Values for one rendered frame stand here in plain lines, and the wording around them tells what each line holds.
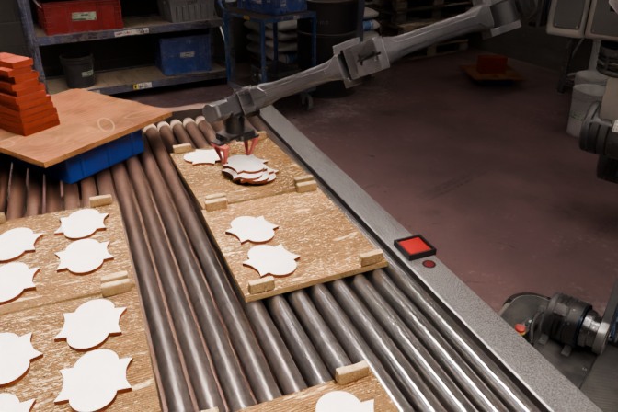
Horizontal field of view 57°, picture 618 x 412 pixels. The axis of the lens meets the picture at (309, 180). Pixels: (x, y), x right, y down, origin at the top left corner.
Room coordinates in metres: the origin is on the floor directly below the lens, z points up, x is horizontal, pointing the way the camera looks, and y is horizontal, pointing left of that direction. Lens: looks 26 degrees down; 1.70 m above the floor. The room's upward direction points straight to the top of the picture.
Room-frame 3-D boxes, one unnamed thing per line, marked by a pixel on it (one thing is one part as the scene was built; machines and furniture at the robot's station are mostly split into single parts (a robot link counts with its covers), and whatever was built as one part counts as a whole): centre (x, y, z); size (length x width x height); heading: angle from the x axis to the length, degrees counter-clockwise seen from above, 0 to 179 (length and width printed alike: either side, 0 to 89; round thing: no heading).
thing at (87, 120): (1.77, 0.82, 1.03); 0.50 x 0.50 x 0.02; 58
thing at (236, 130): (1.60, 0.22, 1.08); 0.10 x 0.07 x 0.07; 136
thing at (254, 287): (0.99, 0.10, 0.95); 0.06 x 0.02 x 0.03; 113
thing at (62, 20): (5.20, 2.05, 0.78); 0.66 x 0.45 x 0.28; 120
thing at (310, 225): (1.22, 0.05, 0.93); 0.41 x 0.35 x 0.02; 23
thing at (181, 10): (5.66, 1.19, 0.76); 0.50 x 0.36 x 0.24; 126
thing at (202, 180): (1.61, 0.22, 0.93); 0.41 x 0.35 x 0.02; 25
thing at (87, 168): (1.73, 0.77, 0.97); 0.31 x 0.31 x 0.10; 58
